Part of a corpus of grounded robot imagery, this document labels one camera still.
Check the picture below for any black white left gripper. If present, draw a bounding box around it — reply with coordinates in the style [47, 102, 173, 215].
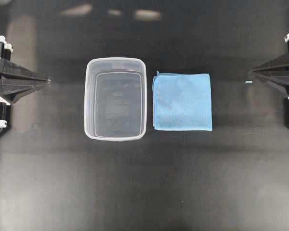
[0, 36, 51, 137]

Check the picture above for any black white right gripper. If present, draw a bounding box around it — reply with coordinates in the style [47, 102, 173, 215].
[249, 33, 289, 103]

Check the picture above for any clear plastic rectangular container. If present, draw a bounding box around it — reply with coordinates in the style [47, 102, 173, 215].
[84, 57, 147, 141]

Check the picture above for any folded blue towel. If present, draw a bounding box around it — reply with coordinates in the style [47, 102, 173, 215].
[152, 72, 213, 131]

